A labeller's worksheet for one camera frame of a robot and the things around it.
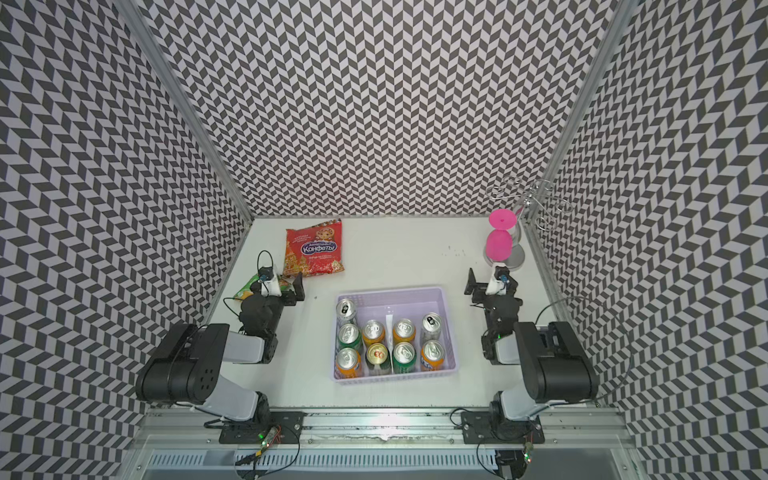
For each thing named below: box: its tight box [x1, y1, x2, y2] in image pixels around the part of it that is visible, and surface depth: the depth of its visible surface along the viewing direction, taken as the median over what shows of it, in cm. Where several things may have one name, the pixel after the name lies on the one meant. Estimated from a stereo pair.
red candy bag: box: [283, 218, 345, 277], surface depth 106 cm
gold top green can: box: [365, 342, 392, 376], surface depth 76 cm
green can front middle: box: [392, 341, 417, 374], surface depth 77 cm
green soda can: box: [338, 323, 363, 349], surface depth 79 cm
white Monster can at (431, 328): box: [421, 312, 442, 346], surface depth 79 cm
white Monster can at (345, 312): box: [336, 298, 357, 329], surface depth 81 cm
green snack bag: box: [234, 274, 260, 300], surface depth 96 cm
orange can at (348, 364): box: [335, 347, 363, 379], surface depth 76 cm
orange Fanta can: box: [420, 340, 445, 371], surface depth 77 cm
